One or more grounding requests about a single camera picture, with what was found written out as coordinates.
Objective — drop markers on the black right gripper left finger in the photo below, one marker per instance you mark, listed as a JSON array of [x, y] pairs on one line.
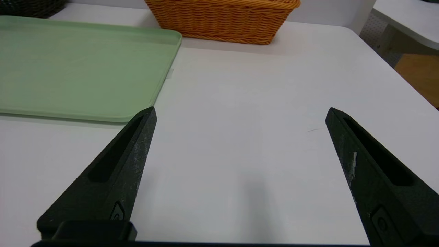
[[113, 178]]

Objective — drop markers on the orange wicker basket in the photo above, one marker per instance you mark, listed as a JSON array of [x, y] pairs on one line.
[[223, 20]]

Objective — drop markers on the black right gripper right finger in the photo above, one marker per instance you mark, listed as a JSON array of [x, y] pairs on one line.
[[384, 192]]

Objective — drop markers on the light green plastic tray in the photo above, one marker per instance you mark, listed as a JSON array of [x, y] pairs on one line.
[[75, 68]]

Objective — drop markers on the white background table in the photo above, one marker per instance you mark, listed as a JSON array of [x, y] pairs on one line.
[[411, 20]]

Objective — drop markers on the dark brown wicker basket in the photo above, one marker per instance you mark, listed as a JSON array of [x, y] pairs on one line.
[[31, 7]]

